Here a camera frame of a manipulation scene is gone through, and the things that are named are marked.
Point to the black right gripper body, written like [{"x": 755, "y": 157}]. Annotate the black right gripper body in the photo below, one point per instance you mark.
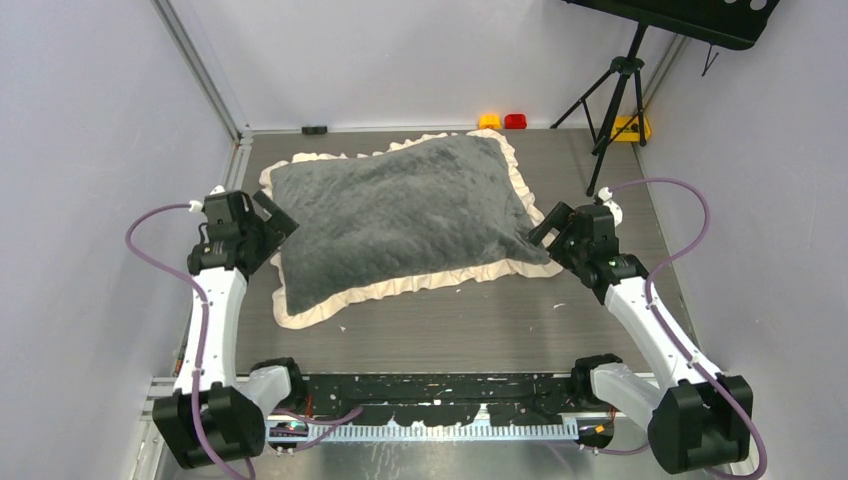
[{"x": 568, "y": 250}]

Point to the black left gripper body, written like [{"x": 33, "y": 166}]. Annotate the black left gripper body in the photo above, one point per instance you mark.
[{"x": 265, "y": 238}]

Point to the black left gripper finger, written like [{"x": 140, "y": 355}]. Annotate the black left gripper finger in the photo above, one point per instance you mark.
[
  {"x": 278, "y": 225},
  {"x": 265, "y": 202}
]

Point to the grey pillowcase with cream frill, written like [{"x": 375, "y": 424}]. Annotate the grey pillowcase with cream frill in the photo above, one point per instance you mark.
[{"x": 424, "y": 214}]

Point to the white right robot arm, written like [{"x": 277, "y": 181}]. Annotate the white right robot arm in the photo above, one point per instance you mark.
[{"x": 692, "y": 413}]

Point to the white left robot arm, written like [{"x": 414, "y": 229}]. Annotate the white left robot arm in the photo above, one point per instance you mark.
[{"x": 210, "y": 418}]

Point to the red block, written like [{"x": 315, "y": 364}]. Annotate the red block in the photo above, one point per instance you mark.
[{"x": 515, "y": 121}]

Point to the orange block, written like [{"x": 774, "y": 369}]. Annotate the orange block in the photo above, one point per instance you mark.
[{"x": 490, "y": 121}]

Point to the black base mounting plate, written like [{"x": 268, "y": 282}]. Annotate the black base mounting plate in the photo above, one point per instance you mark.
[{"x": 509, "y": 399}]

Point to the black music stand tripod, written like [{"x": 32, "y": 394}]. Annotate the black music stand tripod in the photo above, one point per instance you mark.
[{"x": 733, "y": 25}]

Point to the small black wall bracket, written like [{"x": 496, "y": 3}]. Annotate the small black wall bracket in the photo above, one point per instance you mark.
[{"x": 313, "y": 130}]

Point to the yellow corner bracket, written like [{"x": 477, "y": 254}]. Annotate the yellow corner bracket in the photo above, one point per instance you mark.
[{"x": 631, "y": 130}]

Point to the aluminium frame rail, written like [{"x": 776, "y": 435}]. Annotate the aluminium frame rail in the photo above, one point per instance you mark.
[{"x": 573, "y": 430}]

